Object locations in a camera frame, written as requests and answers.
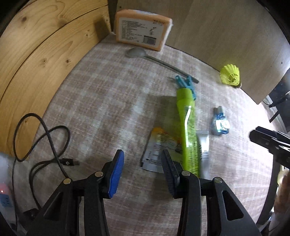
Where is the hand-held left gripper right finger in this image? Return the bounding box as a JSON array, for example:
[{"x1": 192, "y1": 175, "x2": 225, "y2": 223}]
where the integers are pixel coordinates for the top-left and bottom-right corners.
[{"x1": 160, "y1": 149, "x2": 262, "y2": 236}]

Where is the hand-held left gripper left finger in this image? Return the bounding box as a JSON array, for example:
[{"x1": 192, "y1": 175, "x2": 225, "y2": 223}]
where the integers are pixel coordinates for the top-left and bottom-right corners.
[{"x1": 26, "y1": 149, "x2": 125, "y2": 236}]

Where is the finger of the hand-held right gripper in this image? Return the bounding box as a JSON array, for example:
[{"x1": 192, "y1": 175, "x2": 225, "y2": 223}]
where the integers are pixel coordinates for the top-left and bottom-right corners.
[
  {"x1": 255, "y1": 127, "x2": 290, "y2": 146},
  {"x1": 249, "y1": 131, "x2": 290, "y2": 169}
]

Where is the yellow snack sachet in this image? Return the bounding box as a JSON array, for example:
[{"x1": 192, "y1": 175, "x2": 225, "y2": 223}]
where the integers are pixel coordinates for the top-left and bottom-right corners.
[{"x1": 140, "y1": 127, "x2": 184, "y2": 174}]

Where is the teal clothespin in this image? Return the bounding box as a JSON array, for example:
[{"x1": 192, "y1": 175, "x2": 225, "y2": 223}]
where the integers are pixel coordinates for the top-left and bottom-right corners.
[{"x1": 174, "y1": 75, "x2": 197, "y2": 100}]

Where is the silver tube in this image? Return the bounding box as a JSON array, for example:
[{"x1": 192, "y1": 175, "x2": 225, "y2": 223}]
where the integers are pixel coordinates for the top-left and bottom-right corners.
[{"x1": 196, "y1": 130, "x2": 210, "y2": 180}]

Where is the lime green tube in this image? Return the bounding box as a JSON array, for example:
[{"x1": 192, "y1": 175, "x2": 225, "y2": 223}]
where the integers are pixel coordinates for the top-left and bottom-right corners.
[{"x1": 176, "y1": 88, "x2": 201, "y2": 177}]

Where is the blue correction tape dispenser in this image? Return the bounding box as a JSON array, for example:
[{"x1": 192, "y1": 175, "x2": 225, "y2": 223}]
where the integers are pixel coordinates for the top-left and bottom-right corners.
[{"x1": 212, "y1": 106, "x2": 231, "y2": 136}]

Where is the yellow shuttlecock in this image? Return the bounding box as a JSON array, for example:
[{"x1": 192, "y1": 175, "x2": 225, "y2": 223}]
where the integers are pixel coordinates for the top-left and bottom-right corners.
[{"x1": 219, "y1": 64, "x2": 242, "y2": 89}]

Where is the white power strip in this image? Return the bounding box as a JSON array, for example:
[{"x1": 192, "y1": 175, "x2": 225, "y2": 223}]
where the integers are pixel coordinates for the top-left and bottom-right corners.
[{"x1": 0, "y1": 182, "x2": 17, "y2": 227}]

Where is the light wooden board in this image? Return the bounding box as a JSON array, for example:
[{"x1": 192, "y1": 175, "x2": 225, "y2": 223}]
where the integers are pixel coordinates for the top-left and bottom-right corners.
[{"x1": 109, "y1": 0, "x2": 290, "y2": 105}]

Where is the grey spoon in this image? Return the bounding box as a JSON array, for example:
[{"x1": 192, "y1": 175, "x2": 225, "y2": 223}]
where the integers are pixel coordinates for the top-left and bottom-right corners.
[{"x1": 126, "y1": 47, "x2": 200, "y2": 84}]

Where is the pine wood panel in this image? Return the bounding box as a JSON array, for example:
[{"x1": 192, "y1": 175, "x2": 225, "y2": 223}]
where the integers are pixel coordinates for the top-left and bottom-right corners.
[{"x1": 0, "y1": 0, "x2": 112, "y2": 160}]

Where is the orange cardboard box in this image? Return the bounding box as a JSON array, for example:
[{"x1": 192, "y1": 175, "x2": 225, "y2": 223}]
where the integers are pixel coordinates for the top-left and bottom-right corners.
[{"x1": 114, "y1": 9, "x2": 173, "y2": 51}]

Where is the black usb cable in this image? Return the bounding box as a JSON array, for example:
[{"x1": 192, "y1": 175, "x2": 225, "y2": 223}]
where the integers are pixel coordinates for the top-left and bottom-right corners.
[{"x1": 12, "y1": 115, "x2": 80, "y2": 227}]

